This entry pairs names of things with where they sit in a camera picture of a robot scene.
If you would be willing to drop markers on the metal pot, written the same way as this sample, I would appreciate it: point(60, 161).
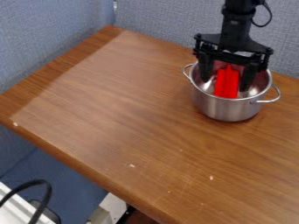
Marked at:
point(231, 109)

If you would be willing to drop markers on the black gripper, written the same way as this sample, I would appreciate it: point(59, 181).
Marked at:
point(234, 47)

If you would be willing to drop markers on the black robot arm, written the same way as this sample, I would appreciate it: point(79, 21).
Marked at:
point(243, 8)

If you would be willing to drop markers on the red plastic block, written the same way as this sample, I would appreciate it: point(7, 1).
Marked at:
point(227, 83)

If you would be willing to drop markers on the white table frame part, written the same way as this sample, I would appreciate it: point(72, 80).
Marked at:
point(110, 211)

